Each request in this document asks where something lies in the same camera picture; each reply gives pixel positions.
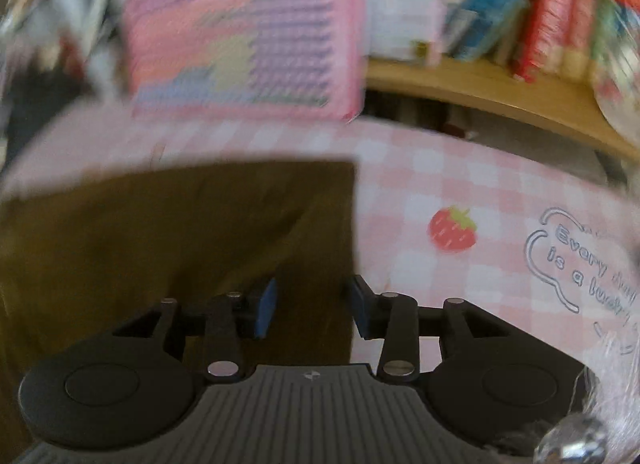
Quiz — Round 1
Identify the row of upright books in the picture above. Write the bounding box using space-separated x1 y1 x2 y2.
362 0 621 86

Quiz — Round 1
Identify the brown corduroy garment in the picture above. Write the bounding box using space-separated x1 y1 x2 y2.
0 159 360 464

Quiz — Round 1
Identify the pink checkered desk mat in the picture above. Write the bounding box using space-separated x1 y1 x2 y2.
0 99 640 397

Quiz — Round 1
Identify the wooden bookshelf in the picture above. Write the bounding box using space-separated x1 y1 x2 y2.
0 0 640 163

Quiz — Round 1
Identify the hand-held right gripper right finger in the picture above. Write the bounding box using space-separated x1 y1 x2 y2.
347 274 512 386

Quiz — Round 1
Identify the white barcode box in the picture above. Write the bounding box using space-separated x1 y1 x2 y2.
365 0 449 68

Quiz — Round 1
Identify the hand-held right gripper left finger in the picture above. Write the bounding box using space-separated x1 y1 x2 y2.
112 277 279 386

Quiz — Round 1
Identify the colourful flower ornament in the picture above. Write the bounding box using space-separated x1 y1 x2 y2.
591 4 640 146

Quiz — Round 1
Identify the pink learning tablet toy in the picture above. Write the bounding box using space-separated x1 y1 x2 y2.
122 0 366 123

